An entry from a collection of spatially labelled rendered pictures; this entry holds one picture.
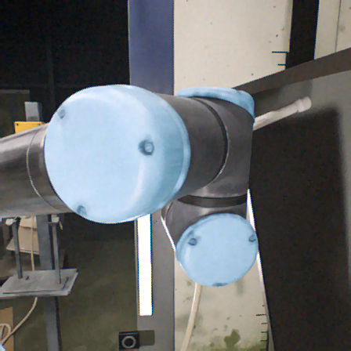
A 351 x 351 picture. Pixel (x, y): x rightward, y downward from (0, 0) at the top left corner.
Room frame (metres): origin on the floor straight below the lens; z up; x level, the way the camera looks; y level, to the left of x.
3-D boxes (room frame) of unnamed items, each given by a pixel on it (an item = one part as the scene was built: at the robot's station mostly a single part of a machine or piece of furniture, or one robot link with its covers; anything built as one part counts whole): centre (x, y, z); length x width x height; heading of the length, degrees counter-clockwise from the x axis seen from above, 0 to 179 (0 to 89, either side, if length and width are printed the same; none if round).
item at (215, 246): (0.35, -0.04, 1.41); 0.12 x 0.09 x 0.10; 10
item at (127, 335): (1.25, 0.23, 0.51); 0.10 x 0.02 x 0.09; 96
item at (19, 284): (1.29, 0.66, 0.95); 0.26 x 0.15 x 0.32; 96
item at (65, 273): (1.31, 0.66, 0.78); 0.31 x 0.23 x 0.01; 96
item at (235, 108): (0.34, -0.04, 1.52); 0.12 x 0.09 x 0.12; 150
